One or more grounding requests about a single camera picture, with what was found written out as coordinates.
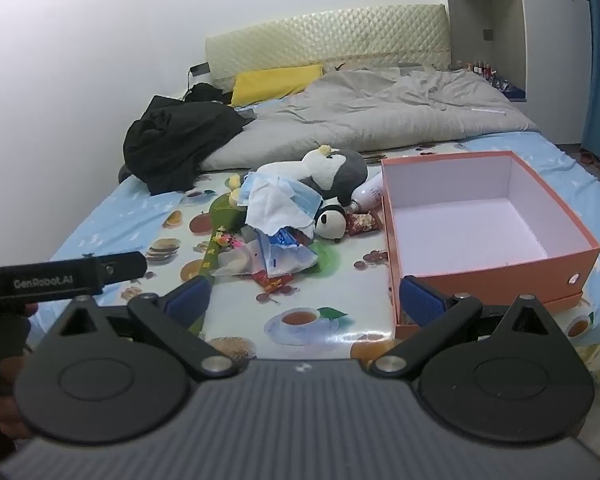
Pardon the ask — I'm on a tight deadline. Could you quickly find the colourful feathered bird toy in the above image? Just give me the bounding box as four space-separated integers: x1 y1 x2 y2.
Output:
213 226 244 250

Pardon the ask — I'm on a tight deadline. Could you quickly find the red foil tea packet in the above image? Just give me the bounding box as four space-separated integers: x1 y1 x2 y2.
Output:
251 270 294 294

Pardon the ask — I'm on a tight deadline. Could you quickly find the red brown snack packet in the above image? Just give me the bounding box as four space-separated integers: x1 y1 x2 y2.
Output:
346 211 382 236

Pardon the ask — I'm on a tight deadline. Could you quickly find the blue snack wrapper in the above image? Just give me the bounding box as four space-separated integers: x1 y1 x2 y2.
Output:
257 228 318 278

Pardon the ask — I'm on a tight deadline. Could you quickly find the small panda plush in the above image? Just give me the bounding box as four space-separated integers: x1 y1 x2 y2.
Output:
314 197 347 242

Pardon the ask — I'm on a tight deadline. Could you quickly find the blue surgical face mask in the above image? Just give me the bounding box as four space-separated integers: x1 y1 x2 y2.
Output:
230 172 323 235

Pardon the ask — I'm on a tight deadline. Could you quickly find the person's left hand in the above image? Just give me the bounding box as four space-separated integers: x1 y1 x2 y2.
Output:
0 304 38 442

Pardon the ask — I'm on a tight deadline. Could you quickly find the light blue bed sheet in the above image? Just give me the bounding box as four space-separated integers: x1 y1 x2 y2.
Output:
53 132 600 279

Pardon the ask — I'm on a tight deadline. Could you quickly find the orange cardboard box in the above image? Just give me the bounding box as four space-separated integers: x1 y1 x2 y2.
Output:
381 151 600 339

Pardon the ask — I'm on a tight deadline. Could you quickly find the white spray bottle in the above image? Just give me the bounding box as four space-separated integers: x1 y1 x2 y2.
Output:
349 172 384 214

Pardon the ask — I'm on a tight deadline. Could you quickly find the black clothing pile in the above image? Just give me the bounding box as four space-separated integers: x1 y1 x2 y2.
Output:
119 82 256 195

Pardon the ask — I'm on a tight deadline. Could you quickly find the grey white penguin plush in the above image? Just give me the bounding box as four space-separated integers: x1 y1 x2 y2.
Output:
258 145 368 206

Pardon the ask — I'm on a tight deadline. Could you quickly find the grey duvet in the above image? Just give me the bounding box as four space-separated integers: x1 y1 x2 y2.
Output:
201 68 536 171

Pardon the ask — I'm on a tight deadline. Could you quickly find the yellow pillow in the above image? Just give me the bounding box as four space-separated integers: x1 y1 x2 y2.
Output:
230 64 324 107

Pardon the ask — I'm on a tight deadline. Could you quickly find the cream quilted headboard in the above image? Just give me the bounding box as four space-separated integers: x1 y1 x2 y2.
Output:
204 4 452 90

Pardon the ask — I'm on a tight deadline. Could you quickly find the white wardrobe cabinet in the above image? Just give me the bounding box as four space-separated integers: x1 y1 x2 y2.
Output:
448 0 592 144

